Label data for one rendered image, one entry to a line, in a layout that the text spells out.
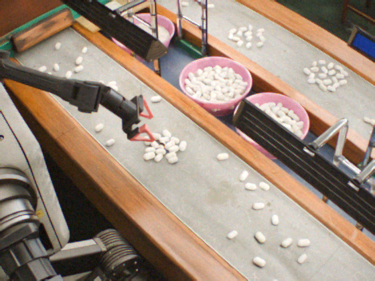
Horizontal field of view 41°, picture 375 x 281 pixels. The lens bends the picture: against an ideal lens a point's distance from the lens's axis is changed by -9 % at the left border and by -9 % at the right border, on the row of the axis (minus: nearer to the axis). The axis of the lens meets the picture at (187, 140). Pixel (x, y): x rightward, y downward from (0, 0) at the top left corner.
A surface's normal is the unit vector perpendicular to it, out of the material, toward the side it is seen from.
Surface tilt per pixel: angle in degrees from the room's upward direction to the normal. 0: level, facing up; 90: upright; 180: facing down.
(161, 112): 0
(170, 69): 0
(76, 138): 0
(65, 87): 52
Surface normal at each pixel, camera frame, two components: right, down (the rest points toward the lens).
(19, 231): 0.18, -0.44
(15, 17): 0.66, 0.54
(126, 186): -0.02, -0.68
